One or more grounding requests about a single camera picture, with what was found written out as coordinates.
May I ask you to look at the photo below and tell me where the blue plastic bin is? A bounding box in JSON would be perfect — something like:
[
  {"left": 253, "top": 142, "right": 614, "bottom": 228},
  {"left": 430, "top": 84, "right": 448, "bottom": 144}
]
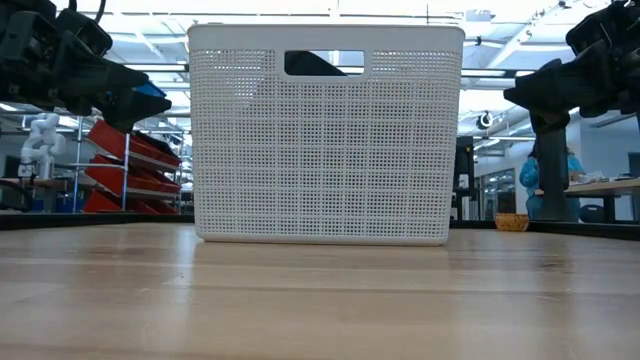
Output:
[{"left": 133, "top": 81, "right": 168, "bottom": 100}]

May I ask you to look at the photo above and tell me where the black upright post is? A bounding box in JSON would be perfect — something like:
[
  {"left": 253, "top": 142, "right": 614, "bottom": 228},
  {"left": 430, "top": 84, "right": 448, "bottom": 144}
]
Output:
[{"left": 536, "top": 127, "right": 571, "bottom": 222}]

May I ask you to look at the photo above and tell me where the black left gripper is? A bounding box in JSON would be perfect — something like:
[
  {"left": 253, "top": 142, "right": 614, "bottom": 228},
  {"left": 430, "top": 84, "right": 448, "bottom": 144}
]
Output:
[{"left": 0, "top": 0, "right": 173, "bottom": 135}]

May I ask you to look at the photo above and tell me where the red plastic bin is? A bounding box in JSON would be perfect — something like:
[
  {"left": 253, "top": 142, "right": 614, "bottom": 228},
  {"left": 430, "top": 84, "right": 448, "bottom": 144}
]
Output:
[
  {"left": 82, "top": 189, "right": 180, "bottom": 215},
  {"left": 87, "top": 118, "right": 182, "bottom": 169},
  {"left": 83, "top": 154, "right": 181, "bottom": 197}
]

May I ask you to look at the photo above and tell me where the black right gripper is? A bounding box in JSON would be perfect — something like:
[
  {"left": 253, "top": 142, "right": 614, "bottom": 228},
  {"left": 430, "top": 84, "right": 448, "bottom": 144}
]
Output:
[{"left": 503, "top": 19, "right": 640, "bottom": 135}]

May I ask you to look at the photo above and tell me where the white perforated plastic basket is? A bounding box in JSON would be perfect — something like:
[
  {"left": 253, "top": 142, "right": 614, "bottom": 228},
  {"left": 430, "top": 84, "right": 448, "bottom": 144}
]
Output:
[{"left": 187, "top": 23, "right": 466, "bottom": 248}]

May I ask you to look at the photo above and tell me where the person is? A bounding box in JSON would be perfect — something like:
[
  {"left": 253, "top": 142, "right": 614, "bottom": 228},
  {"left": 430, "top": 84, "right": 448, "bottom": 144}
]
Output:
[{"left": 518, "top": 146, "right": 587, "bottom": 222}]

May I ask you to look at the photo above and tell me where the metal shelf rack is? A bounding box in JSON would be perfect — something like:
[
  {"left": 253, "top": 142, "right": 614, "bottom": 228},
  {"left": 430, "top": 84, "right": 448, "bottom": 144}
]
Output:
[{"left": 69, "top": 112, "right": 187, "bottom": 215}]

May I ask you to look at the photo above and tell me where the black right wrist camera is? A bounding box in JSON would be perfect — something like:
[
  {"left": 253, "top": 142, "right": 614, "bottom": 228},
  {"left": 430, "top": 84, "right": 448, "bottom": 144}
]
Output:
[{"left": 565, "top": 1, "right": 632, "bottom": 55}]

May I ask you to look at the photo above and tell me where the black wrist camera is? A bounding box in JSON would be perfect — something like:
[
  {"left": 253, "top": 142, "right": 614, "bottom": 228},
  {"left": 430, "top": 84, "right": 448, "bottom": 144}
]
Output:
[
  {"left": 54, "top": 8, "right": 114, "bottom": 57},
  {"left": 565, "top": 1, "right": 632, "bottom": 55}
]

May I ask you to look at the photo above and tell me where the small black ceiling reel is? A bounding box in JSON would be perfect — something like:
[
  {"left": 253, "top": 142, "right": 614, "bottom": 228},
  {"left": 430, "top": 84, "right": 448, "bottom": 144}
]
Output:
[{"left": 474, "top": 110, "right": 496, "bottom": 132}]

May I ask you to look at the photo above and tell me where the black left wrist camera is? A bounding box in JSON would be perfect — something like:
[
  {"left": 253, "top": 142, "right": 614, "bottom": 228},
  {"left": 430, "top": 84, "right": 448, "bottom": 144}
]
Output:
[{"left": 54, "top": 8, "right": 114, "bottom": 57}]

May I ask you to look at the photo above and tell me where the black background monitor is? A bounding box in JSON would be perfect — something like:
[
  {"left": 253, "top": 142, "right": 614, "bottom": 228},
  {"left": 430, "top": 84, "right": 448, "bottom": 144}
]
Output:
[{"left": 452, "top": 135, "right": 476, "bottom": 222}]

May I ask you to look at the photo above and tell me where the background wooden table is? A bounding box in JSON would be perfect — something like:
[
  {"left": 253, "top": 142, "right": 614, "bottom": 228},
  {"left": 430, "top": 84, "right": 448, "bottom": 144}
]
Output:
[{"left": 534, "top": 176, "right": 640, "bottom": 225}]

